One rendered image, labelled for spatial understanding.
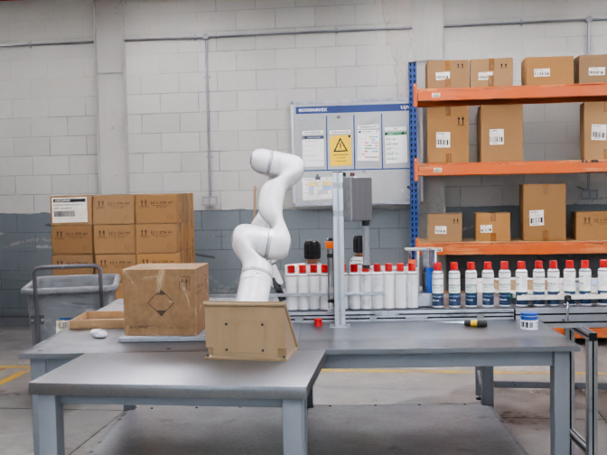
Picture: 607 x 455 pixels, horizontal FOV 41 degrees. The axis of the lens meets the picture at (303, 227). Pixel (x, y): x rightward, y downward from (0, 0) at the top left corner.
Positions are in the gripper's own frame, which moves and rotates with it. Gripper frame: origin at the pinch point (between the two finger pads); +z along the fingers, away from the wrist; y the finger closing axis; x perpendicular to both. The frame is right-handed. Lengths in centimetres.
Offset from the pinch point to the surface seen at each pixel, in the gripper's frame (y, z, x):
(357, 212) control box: -15, -24, -45
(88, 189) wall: 475, -123, 192
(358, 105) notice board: 431, -100, -95
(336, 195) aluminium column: -17, -34, -39
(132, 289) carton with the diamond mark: -42, -29, 51
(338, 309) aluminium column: -16.8, 12.1, -22.6
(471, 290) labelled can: -3, 27, -81
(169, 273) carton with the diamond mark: -43, -29, 35
